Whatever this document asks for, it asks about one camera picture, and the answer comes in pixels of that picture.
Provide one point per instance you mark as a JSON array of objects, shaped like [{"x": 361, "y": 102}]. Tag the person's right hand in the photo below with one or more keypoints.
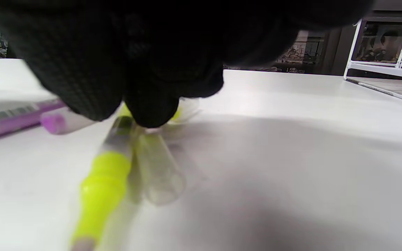
[{"x": 134, "y": 45}]

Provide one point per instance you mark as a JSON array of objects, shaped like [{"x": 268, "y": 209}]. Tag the cluster of clear highlighter caps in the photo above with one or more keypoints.
[{"x": 159, "y": 170}]

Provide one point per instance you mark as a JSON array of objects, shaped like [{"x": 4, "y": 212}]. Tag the purple double-ended highlighter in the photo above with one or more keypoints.
[{"x": 16, "y": 122}]

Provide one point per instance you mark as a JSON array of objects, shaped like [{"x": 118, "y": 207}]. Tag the yellow double-ended highlighter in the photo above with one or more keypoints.
[{"x": 103, "y": 184}]

